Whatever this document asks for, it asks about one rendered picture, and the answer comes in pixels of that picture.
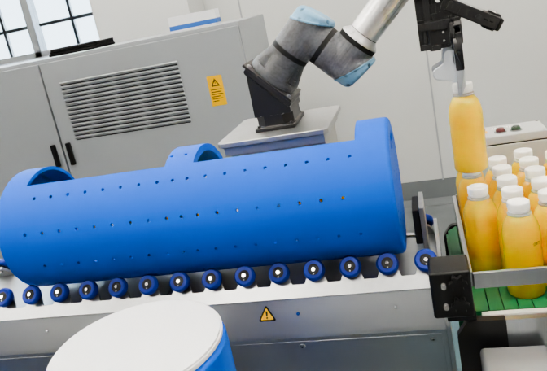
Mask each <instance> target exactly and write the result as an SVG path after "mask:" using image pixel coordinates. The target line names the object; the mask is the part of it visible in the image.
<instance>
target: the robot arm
mask: <svg viewBox="0 0 547 371"><path fill-rule="evenodd" d="M408 1H409V0H369V1H368V2H367V4H366V5H365V7H364V8H363V9H362V11H361V13H360V14H359V15H358V17H357V18H356V19H355V20H354V22H353V23H352V24H351V25H349V26H344V27H343V28H342V29H341V30H340V32H339V31H338V30H336V29H335V28H334V26H335V22H334V21H333V20H332V19H331V18H330V17H328V16H327V15H324V14H323V13H321V12H320V11H317V10H315V9H313V8H312V7H308V6H305V5H301V6H299V7H297V8H296V9H295V11H294V13H293V14H292V15H290V18H289V20H288V21H287V22H286V24H285V25H284V27H283V28H282V30H281V32H280V33H279V34H278V35H277V37H276V38H275V40H274V41H273V43H272V45H271V46H269V47H268V48H267V49H265V50H264V51H263V52H261V53H260V54H259V55H257V56H256V57H255V58H254V60H253V61H252V67H253V69H254V70H255V71H256V72H257V73H258V74H259V75H260V76H261V77H262V78H263V79H265V80H266V81H267V82H269V83H270V84H271V85H273V86H274V87H276V88H278V89H280V90H281V91H283V92H286V93H289V94H293V93H294V92H295V90H296V89H297V87H298V85H299V83H300V78H301V76H302V72H303V70H304V67H305V66H306V65H307V63H308V62H311V63H312V64H314V65H315V66H316V67H318V68H319V69H321V70H322V71H323V72H324V73H325V74H327V75H328V76H330V77H331V78H332V79H334V81H337V82H338V83H340V84H341V85H342V86H344V87H350V86H351V85H353V84H354V83H355V82H356V81H357V80H359V79H360V78H361V77H362V76H363V75H364V74H365V72H366V71H367V70H368V69H369V68H370V67H371V66H372V65H373V64H374V62H375V61H376V59H375V58H374V54H375V53H376V51H377V50H376V42H377V41H378V40H379V38H380V37H381V36H382V35H383V33H384V32H385V31H386V29H387V28H388V26H389V25H390V24H391V22H392V21H393V20H394V19H395V18H396V16H397V15H398V13H399V12H400V10H401V9H402V8H403V7H404V5H405V4H406V3H407V2H408ZM414 6H415V13H416V20H417V26H418V38H419V44H420V51H427V50H430V51H431V52H432V51H437V50H441V48H443V49H442V50H441V60H440V61H439V62H438V63H436V64H434V65H433V66H432V68H431V70H432V72H433V77H434V78H435V79H436V80H438V81H452V82H457V88H458V95H459V96H461V95H462V94H463V92H464V89H465V88H466V76H465V66H464V57H463V49H462V43H463V34H462V22H461V20H460V19H461V18H464V19H467V20H470V21H472V22H475V23H477V24H480V26H481V27H482V28H485V29H486V30H490V31H493V30H495V31H499V30H500V28H501V26H502V24H503V22H504V20H503V19H502V18H501V15H500V14H498V13H497V12H496V11H490V10H488V11H486V10H483V9H481V8H478V7H475V6H473V5H471V4H469V3H466V2H463V1H461V0H439V2H436V1H435V0H414Z"/></svg>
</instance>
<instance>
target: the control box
mask: <svg viewBox="0 0 547 371"><path fill-rule="evenodd" d="M516 124H518V125H519V126H520V127H521V129H519V130H511V127H510V126H512V125H516ZM516 124H505V125H499V126H492V127H487V128H485V137H486V145H487V153H488V158H489V157H492V156H494V155H504V156H505V157H506V158H507V164H508V165H510V166H512V164H513V162H514V150H516V149H518V148H524V147H526V148H531V149H532V156H535V157H538V159H539V165H540V166H543V165H544V164H545V160H546V158H545V151H546V150H547V128H546V127H545V126H544V125H543V124H542V123H541V122H540V121H539V120H534V121H528V122H523V123H516ZM508 126H509V127H508ZM498 127H505V132H500V133H497V132H496V128H498ZM488 167H489V165H488ZM488 167H487V168H486V169H485V170H483V171H482V172H483V173H484V176H485V175H486V173H487V171H488Z"/></svg>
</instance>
